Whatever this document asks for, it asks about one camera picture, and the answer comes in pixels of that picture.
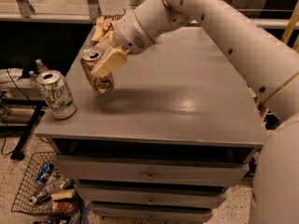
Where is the yellow sponge in basket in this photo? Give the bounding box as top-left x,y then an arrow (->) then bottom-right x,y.
51,189 -> 76,201

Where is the wire basket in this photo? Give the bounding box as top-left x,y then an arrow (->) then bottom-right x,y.
11,152 -> 78,217

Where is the orange soda can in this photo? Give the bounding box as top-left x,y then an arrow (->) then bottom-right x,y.
80,46 -> 115,95

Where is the blue pepsi can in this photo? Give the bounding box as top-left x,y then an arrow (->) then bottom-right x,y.
36,162 -> 54,184

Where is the chip bag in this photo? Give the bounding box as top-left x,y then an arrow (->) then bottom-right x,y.
92,14 -> 123,42

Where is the grey drawer cabinet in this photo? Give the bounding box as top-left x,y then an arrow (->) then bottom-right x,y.
36,27 -> 268,223

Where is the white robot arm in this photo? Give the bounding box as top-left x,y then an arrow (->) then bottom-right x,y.
92,0 -> 299,224

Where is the black side table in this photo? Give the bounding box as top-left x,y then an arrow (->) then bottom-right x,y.
0,78 -> 46,161

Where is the clear water bottle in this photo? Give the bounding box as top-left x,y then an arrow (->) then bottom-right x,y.
36,59 -> 49,74
29,71 -> 38,87

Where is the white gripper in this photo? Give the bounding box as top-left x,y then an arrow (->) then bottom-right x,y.
91,8 -> 153,77

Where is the white green 7up can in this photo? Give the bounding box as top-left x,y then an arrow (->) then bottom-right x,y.
36,70 -> 77,119

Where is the red snack bag in basket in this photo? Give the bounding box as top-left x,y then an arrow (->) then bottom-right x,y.
51,202 -> 78,215

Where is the plastic bottle in basket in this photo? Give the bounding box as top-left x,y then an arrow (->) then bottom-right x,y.
29,177 -> 73,205

